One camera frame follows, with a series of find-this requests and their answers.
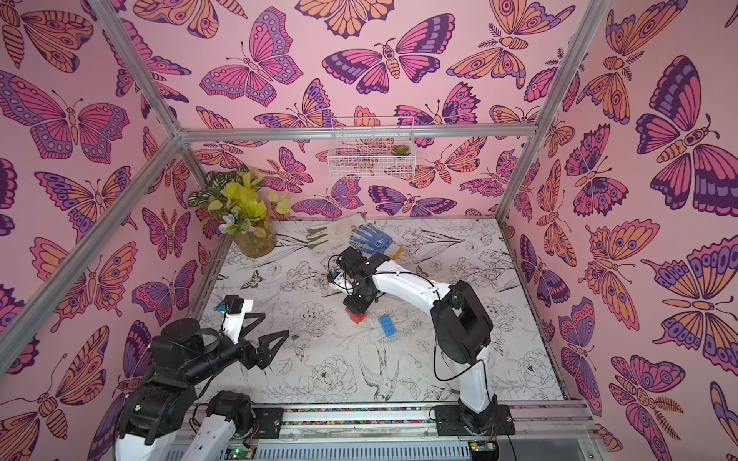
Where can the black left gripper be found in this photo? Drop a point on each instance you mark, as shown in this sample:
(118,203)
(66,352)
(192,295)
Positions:
(262,356)

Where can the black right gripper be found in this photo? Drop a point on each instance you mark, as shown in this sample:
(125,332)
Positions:
(357,294)

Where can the long red lego brick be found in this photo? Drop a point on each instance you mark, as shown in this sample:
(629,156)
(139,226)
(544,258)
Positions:
(356,318)

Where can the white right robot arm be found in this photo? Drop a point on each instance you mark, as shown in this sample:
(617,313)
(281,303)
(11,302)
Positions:
(462,327)

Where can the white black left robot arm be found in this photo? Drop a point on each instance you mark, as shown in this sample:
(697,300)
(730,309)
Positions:
(186,355)

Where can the long blue lego brick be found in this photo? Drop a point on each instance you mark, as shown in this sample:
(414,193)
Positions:
(387,325)

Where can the blue dotted work glove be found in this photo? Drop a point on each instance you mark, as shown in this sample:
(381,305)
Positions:
(369,240)

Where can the white green work glove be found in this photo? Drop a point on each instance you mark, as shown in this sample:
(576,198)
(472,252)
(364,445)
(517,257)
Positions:
(334,234)

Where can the potted plant in glass vase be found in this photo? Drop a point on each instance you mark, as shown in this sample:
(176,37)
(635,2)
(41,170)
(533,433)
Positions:
(241,205)

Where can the small green item in basket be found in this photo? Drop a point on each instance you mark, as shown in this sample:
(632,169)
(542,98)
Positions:
(401,150)

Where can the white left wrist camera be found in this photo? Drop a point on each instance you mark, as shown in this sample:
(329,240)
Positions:
(234,309)

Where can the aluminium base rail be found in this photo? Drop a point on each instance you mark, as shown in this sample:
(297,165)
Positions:
(523,430)

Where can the white wire basket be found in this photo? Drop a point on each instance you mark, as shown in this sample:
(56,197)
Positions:
(361,147)

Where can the aluminium frame profile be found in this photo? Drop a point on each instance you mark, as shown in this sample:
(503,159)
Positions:
(41,305)

